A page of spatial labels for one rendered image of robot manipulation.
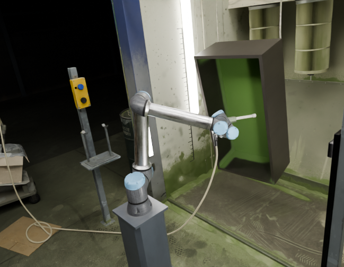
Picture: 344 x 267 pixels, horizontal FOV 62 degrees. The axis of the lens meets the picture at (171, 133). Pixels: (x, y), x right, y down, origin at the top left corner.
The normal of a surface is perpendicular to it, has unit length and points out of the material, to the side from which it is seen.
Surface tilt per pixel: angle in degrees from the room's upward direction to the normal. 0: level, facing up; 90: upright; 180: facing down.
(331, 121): 57
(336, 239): 90
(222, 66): 102
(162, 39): 90
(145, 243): 90
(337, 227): 90
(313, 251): 0
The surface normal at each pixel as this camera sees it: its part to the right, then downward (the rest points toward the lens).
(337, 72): -0.74, 0.32
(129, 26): 0.67, 0.20
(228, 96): -0.63, 0.52
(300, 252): -0.11, -0.92
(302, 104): -0.68, -0.23
